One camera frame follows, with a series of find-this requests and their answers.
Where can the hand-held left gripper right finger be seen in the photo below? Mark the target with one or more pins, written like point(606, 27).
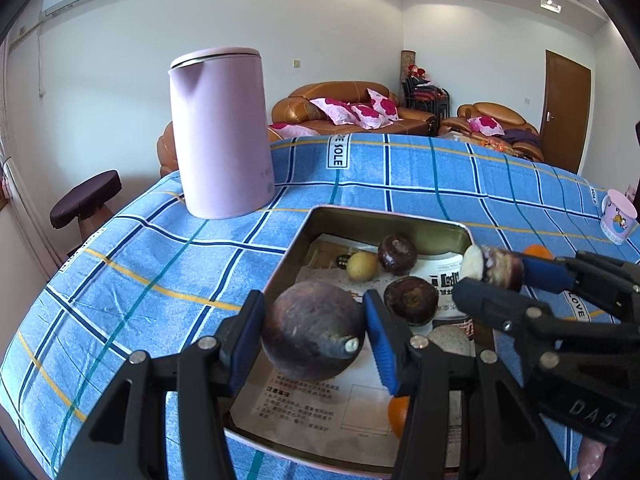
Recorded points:
point(380, 345)

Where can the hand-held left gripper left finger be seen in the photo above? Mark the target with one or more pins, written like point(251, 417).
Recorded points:
point(247, 332)

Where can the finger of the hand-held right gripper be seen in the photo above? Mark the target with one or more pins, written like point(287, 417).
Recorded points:
point(545, 272)
point(490, 302)

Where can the cut dark fruit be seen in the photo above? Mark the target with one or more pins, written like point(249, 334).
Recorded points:
point(500, 267)

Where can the dark purple mangosteen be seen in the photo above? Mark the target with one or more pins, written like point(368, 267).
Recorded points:
point(411, 300)
point(397, 255)

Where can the large purple passion fruit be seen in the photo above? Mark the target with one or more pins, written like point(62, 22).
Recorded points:
point(310, 330)

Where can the orange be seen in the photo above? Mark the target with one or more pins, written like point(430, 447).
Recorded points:
point(539, 251)
point(400, 417)

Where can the small yellow fruit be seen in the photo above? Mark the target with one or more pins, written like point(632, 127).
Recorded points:
point(361, 266)

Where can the pink tin box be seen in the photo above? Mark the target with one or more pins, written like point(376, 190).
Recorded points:
point(350, 225)

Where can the printed paper leaflet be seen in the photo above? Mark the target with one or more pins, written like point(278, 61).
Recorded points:
point(310, 405)

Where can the pink cartoon cup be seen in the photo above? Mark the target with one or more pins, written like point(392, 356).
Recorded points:
point(617, 215)

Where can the blue plaid tablecloth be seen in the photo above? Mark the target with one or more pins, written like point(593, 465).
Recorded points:
point(125, 285)

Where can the colourful snack pile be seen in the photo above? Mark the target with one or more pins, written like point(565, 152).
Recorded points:
point(500, 146)

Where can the dark purple cloth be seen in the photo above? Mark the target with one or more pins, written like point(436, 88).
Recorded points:
point(520, 136)

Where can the pink floral pillow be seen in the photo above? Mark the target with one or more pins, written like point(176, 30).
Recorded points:
point(368, 116)
point(332, 110)
point(485, 125)
point(385, 104)
point(287, 127)

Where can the brown wooden door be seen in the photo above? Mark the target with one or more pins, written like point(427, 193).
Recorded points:
point(565, 110)

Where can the pink electric kettle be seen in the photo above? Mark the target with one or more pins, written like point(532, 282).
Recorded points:
point(220, 135)

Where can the stack of dark chairs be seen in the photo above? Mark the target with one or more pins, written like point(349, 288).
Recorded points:
point(425, 100)

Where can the dark purple stool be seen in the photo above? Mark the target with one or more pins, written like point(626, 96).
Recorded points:
point(85, 197)

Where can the orange leather sofa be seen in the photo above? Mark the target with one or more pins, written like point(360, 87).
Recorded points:
point(300, 97)

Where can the tall patterned vase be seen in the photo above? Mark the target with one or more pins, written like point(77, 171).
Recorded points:
point(407, 60)

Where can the square ceiling light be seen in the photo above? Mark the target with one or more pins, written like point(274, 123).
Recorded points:
point(550, 6)

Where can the white air conditioner pipe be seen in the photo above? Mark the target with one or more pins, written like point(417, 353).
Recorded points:
point(40, 60)

